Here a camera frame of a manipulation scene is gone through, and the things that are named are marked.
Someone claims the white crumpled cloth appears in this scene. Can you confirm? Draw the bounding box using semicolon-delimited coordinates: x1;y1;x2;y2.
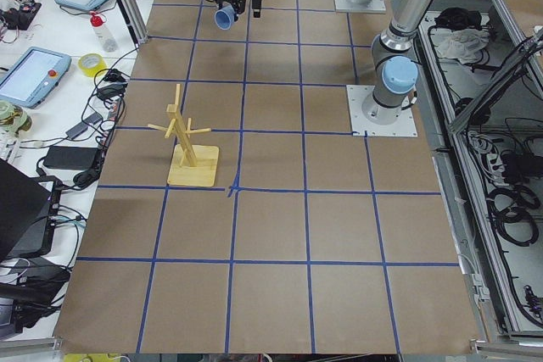
436;29;490;64

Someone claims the black laptop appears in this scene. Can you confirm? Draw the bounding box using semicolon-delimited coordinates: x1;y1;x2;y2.
1;160;61;260

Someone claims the black power brick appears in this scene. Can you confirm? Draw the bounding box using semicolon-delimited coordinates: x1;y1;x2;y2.
43;146;98;170

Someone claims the wooden cup rack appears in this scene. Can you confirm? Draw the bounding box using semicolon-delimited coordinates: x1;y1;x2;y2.
148;84;220;187

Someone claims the yellow tape roll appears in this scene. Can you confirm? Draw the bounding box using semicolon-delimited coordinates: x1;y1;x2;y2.
77;53;107;77

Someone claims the green glass jar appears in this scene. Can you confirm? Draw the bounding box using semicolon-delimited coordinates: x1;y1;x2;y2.
0;100;32;135

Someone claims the black cable coil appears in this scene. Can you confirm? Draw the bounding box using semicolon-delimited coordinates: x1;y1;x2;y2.
485;186;542;248

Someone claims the teach pendant near yellow tape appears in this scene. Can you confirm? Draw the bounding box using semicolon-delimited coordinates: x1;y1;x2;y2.
1;47;71;109

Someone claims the light blue plastic cup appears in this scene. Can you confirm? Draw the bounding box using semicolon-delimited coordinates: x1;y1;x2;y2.
214;5;236;31

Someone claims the squeeze bottle with red cap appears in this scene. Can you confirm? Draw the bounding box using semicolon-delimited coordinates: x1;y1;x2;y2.
90;12;118;53

